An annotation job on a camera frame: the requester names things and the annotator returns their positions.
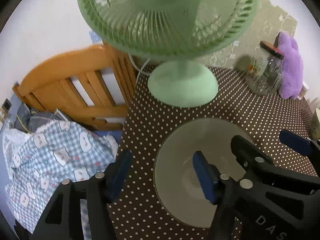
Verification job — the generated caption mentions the grey ceramic bowl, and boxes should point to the grey ceramic bowl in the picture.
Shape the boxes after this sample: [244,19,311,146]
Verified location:
[153,118,251,228]

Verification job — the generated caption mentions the cream patterned bowl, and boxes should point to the cream patterned bowl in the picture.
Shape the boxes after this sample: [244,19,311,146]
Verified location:
[310,108,320,140]

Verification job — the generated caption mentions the toothpick container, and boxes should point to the toothpick container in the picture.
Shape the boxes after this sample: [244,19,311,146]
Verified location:
[297,83,309,100]

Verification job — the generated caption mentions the blue checkered cloth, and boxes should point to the blue checkered cloth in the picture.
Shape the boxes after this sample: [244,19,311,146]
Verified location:
[2,121,118,232]

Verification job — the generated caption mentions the purple plush toy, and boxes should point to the purple plush toy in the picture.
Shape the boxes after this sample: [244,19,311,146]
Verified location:
[276,32,304,100]

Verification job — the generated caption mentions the brown polka dot tablecloth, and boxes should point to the brown polka dot tablecloth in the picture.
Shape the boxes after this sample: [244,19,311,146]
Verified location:
[108,68,316,239]

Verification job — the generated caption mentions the glass jar with dark lid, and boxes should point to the glass jar with dark lid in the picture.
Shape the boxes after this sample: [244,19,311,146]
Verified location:
[245,41,284,96]

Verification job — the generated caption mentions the grey dark cloth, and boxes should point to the grey dark cloth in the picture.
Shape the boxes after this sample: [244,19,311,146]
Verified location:
[13,103,72,133]

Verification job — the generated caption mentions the green elephant pattern cloth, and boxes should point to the green elephant pattern cloth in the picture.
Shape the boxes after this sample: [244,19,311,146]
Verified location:
[196,0,297,70]

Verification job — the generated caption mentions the orange wooden chair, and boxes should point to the orange wooden chair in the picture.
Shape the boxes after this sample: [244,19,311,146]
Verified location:
[12,44,136,131]

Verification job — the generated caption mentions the green desk fan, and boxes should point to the green desk fan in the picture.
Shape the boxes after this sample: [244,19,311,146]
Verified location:
[77,0,259,108]

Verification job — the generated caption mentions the green fan white cable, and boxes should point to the green fan white cable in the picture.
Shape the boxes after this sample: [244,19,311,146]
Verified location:
[127,53,152,75]

